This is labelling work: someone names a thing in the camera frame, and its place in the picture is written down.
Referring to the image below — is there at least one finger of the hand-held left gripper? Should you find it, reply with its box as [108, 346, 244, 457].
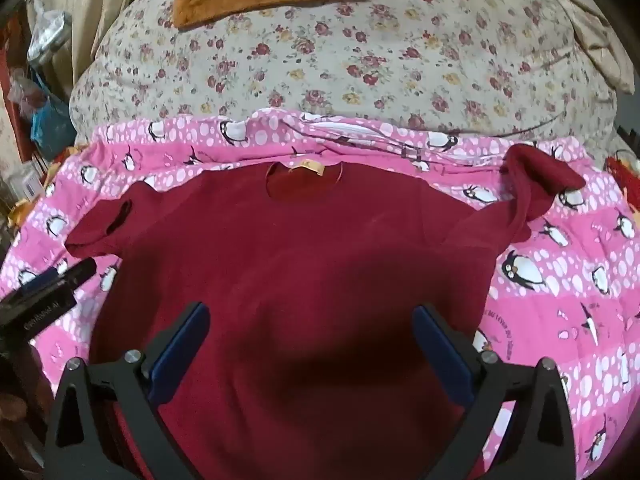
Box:
[35, 258, 98, 291]

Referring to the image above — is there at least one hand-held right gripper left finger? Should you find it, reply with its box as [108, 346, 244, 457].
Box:
[45, 302, 211, 480]

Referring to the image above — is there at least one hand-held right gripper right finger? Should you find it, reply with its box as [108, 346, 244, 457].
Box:
[411, 304, 577, 480]

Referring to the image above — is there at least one dark red shirt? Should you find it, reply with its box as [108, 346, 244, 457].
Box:
[65, 144, 586, 480]

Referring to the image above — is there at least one pink penguin print blanket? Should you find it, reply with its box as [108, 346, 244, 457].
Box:
[0, 109, 640, 480]

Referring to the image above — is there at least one blue plastic bag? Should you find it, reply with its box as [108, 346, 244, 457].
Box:
[30, 72, 78, 161]

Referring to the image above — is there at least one clear plastic bag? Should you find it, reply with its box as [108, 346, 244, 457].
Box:
[26, 0, 73, 68]

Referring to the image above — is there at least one red and yellow object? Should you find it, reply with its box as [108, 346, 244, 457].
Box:
[604, 152, 640, 216]

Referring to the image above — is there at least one beige curtain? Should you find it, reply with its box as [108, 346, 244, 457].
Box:
[37, 0, 166, 101]

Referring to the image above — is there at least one floral print quilt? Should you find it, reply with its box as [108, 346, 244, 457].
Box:
[67, 0, 621, 161]

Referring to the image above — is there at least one beige cloth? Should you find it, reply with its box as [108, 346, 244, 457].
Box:
[520, 0, 637, 93]

